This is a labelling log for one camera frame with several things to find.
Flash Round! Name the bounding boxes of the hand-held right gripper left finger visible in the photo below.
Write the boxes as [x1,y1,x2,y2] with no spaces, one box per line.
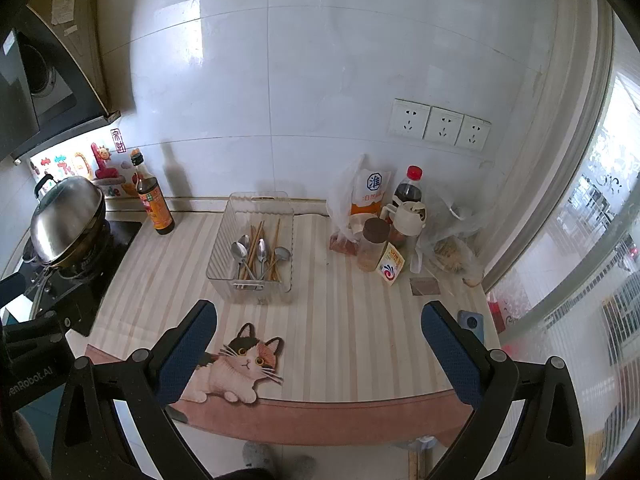
[50,300,217,480]

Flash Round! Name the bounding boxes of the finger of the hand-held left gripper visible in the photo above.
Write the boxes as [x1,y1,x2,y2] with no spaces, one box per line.
[0,272,25,311]

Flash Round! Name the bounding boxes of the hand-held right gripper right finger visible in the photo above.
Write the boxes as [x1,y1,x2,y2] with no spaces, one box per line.
[421,301,586,480]

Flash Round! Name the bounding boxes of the clear plastic basket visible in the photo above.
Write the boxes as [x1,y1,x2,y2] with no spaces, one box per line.
[206,190,297,307]

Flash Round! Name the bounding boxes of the steel spoon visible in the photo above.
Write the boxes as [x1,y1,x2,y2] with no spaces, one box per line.
[270,246,292,281]
[231,241,251,283]
[256,238,271,282]
[237,234,257,281]

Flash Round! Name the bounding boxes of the wooden chopstick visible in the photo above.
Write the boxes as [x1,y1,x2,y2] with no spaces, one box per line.
[245,221,265,281]
[238,221,261,281]
[267,217,282,281]
[264,219,279,281]

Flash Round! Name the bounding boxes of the person's left forearm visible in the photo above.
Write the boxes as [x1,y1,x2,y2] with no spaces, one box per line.
[11,409,52,480]

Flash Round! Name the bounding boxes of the blue grey phone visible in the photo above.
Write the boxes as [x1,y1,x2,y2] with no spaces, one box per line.
[457,309,485,332]

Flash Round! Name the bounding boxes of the red object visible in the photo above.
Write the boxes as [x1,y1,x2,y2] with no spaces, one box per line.
[487,289,507,334]

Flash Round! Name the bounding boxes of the steel wok lid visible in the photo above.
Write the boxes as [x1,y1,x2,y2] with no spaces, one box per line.
[30,174,107,266]

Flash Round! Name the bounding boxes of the black wok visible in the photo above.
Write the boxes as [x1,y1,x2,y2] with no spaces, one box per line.
[22,217,112,281]

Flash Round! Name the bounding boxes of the yellow white packet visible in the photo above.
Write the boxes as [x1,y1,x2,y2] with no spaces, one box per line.
[375,242,406,285]

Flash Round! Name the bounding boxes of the striped cat print table mat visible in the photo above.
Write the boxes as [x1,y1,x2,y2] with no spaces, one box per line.
[84,209,502,447]

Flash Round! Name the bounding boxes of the clear plastic bag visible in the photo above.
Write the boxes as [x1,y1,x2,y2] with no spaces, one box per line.
[416,194,487,287]

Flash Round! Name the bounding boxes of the black gas stove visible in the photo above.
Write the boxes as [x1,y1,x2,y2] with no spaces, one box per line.
[0,219,144,339]

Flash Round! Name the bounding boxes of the brown lid jar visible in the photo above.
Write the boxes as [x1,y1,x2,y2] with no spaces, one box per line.
[357,217,391,272]

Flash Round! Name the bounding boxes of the dark soy sauce bottle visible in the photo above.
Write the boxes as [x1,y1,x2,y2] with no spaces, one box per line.
[130,148,176,236]

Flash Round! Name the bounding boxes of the frosted window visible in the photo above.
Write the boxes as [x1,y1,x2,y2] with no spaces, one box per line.
[487,5,640,480]

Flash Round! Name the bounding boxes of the cola bottle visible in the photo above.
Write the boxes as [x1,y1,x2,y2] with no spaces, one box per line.
[391,165,427,211]

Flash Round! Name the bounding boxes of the white plastic bag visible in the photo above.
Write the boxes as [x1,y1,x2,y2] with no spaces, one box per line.
[327,153,397,257]

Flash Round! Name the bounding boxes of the white orange salt pouch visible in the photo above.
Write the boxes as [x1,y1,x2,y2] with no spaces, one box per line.
[350,167,392,217]

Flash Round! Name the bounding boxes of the black range hood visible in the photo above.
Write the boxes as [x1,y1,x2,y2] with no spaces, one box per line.
[0,25,122,162]

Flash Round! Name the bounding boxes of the colourful wall stickers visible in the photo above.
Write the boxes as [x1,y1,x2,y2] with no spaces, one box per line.
[29,127,147,199]

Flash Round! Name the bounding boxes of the white wall socket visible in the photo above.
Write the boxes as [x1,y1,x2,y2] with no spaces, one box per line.
[453,114,492,152]
[423,106,465,146]
[388,98,432,140]

